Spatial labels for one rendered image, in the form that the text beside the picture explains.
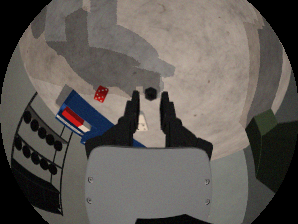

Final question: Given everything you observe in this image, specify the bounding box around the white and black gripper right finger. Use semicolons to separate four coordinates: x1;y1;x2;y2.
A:
160;91;213;160

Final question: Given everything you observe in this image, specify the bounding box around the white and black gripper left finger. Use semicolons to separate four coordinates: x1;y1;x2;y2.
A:
85;91;140;160

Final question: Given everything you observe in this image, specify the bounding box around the blue three-compartment bin tray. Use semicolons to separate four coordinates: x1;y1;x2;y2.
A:
55;89;114;145

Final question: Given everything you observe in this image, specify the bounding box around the white domino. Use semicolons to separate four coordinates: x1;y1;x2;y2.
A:
136;112;148;131

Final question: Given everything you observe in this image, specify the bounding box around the red die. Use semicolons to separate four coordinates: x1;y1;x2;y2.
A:
94;86;109;103

